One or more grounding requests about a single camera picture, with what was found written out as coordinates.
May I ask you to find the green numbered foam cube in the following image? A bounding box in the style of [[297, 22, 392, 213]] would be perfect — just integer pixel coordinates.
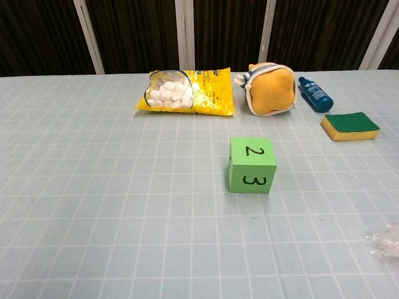
[[227, 137, 277, 195]]

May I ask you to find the yellow marshmallow bag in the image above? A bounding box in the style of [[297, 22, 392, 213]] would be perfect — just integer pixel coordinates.
[[134, 67, 234, 117]]

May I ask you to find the yellow plush pouch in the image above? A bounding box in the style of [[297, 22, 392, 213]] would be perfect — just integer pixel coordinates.
[[234, 62, 297, 117]]

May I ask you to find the blue plastic bottle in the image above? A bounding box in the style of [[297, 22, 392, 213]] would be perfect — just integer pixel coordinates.
[[298, 75, 334, 113]]

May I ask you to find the yellow green scouring sponge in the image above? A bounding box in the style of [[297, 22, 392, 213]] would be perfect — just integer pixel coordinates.
[[320, 112, 381, 142]]

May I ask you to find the clear crumpled plastic wrap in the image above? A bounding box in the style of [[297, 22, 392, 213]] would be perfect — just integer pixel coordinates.
[[363, 222, 399, 265]]

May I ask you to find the white slotted frame post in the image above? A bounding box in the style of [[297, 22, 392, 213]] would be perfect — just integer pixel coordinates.
[[73, 0, 105, 75], [257, 0, 277, 65], [175, 0, 196, 71], [360, 0, 399, 70]]

